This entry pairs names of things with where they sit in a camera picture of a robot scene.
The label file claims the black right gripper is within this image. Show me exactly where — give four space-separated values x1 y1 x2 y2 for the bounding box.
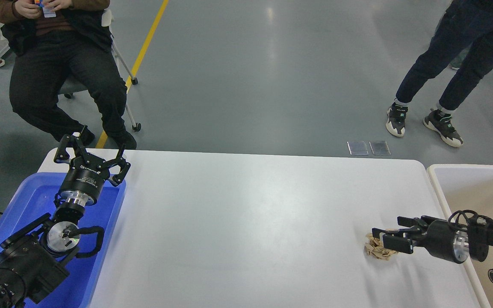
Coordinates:
372 215 469 264

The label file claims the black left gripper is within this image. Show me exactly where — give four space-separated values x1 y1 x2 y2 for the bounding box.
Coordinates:
53 134 131 206

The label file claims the brown paper ball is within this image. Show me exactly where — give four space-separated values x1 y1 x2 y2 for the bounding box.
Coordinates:
364 233 399 261

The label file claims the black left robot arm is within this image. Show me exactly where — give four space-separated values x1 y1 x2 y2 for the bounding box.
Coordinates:
0 133 130 308

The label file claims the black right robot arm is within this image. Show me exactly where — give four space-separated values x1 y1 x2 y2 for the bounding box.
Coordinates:
372 209 493 284

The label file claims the blue plastic bin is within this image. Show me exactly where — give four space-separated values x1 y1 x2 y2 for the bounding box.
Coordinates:
0 173 127 308

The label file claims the right floor outlet plate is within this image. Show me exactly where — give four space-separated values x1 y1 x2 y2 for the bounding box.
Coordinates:
369 141 391 156

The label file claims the floor outlet plate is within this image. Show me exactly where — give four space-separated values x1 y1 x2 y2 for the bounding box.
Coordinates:
369 141 391 156
347 141 369 156

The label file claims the white plastic bin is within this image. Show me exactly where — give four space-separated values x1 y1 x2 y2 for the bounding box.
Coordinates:
427 164 493 308

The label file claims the left floor outlet plate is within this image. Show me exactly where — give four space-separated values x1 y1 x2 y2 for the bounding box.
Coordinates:
347 141 369 156

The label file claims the seated person in black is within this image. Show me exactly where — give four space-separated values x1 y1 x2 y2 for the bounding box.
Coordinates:
0 0 137 150

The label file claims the colourful puzzle cube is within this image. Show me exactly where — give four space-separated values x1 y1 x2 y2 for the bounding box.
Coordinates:
33 0 44 8

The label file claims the standing person in jeans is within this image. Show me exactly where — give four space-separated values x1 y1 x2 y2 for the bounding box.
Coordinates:
385 0 493 148

